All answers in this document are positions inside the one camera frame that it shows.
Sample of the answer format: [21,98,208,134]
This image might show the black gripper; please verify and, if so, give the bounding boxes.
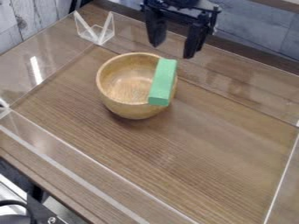
[140,0,221,59]

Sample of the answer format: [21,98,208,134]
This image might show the green rectangular block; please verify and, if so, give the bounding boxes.
[148,58,177,107]

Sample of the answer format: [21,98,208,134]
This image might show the wooden bowl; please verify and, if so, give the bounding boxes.
[96,52,177,120]

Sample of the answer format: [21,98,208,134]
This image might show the clear acrylic tray walls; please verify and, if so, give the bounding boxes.
[0,15,299,224]

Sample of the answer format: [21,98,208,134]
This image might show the clear acrylic corner bracket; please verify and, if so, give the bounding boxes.
[73,11,114,46]

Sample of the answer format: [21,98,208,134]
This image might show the black metal table bracket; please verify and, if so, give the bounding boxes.
[26,195,68,224]

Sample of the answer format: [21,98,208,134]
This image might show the black cable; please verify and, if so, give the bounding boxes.
[0,199,33,224]

